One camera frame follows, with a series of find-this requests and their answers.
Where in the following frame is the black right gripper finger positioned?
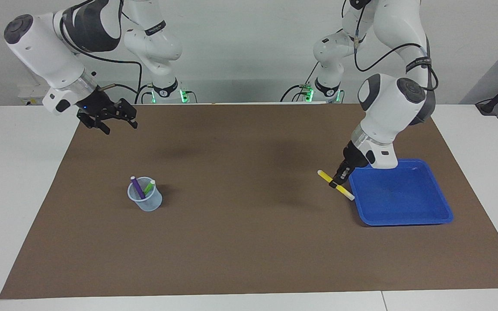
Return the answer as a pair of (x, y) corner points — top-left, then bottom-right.
(86, 114), (112, 136)
(117, 98), (139, 130)

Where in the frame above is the yellow marker pen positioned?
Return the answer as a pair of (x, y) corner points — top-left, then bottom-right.
(317, 169), (356, 202)

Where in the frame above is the purple marker pen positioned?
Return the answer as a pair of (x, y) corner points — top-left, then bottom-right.
(130, 175), (146, 200)

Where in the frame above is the blue plastic tray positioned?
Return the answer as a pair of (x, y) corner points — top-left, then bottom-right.
(347, 159), (454, 226)

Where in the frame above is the translucent plastic cup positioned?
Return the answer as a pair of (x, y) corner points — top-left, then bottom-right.
(127, 176), (163, 212)

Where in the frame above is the brown table mat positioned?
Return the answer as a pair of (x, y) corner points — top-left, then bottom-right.
(0, 103), (498, 300)

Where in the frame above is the black base cable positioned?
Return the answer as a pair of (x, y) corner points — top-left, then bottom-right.
(280, 63), (319, 103)
(134, 84), (155, 105)

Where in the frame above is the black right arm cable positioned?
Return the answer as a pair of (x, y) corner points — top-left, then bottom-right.
(59, 0), (143, 105)

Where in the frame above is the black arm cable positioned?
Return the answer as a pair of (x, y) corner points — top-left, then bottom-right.
(59, 0), (143, 105)
(342, 0), (440, 92)

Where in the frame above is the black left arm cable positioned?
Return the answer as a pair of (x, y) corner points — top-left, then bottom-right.
(342, 0), (440, 92)

